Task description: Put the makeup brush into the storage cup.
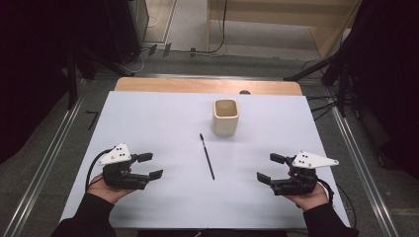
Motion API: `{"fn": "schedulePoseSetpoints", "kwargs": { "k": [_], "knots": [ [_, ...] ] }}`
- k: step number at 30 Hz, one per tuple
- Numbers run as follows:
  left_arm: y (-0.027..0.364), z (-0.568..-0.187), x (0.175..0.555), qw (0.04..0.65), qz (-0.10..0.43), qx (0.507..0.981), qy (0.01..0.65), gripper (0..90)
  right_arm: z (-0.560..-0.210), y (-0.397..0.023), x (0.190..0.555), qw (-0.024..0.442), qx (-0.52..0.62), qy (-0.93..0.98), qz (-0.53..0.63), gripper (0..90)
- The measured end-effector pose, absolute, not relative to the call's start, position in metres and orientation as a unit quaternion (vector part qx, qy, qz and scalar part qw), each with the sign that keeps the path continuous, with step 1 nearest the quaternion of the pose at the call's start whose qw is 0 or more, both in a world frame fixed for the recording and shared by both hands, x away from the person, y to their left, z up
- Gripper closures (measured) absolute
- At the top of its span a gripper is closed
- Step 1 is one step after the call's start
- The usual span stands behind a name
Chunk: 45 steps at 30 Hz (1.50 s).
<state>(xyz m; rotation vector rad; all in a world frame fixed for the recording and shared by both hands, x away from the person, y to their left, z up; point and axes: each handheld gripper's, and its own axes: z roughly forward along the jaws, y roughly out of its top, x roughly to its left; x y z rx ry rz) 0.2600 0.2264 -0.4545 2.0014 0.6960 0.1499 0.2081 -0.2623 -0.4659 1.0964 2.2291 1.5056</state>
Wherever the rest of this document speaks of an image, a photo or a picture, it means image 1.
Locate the white table mat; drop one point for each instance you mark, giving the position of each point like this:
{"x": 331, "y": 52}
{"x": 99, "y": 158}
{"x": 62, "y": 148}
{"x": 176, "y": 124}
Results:
{"x": 164, "y": 115}

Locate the dark cabinet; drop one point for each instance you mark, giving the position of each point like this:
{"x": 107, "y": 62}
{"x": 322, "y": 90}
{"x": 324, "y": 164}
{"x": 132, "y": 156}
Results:
{"x": 125, "y": 29}

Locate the cream square cup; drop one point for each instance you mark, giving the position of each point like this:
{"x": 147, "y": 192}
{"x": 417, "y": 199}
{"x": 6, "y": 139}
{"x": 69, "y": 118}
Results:
{"x": 224, "y": 126}

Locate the light wooden shelf unit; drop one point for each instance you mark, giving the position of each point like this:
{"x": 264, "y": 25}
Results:
{"x": 329, "y": 39}

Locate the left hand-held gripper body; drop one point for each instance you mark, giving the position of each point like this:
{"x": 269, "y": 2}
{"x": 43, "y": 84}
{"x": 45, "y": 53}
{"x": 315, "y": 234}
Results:
{"x": 118, "y": 177}

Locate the black curtain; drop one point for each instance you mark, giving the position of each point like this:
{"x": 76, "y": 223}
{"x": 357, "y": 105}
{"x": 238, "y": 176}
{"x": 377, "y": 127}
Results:
{"x": 388, "y": 82}
{"x": 33, "y": 65}

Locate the black metal stand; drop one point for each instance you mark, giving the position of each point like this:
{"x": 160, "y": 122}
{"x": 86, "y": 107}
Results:
{"x": 71, "y": 85}
{"x": 309, "y": 70}

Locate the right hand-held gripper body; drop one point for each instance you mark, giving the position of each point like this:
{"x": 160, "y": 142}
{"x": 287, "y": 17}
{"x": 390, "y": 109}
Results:
{"x": 296, "y": 184}

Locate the metal floor rail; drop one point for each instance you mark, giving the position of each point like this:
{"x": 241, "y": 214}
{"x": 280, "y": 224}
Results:
{"x": 362, "y": 171}
{"x": 42, "y": 164}

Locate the person's right hand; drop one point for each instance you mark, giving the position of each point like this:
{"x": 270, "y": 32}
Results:
{"x": 311, "y": 200}

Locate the person's left hand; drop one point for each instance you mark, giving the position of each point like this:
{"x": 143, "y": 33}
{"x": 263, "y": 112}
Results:
{"x": 102, "y": 191}

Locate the wooden table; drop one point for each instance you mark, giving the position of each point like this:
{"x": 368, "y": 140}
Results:
{"x": 181, "y": 85}

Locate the small dark floor fitting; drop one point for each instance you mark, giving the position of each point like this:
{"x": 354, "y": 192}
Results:
{"x": 193, "y": 52}
{"x": 152, "y": 49}

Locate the thin black pen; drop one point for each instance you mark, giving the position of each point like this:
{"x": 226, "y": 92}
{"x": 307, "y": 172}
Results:
{"x": 207, "y": 156}

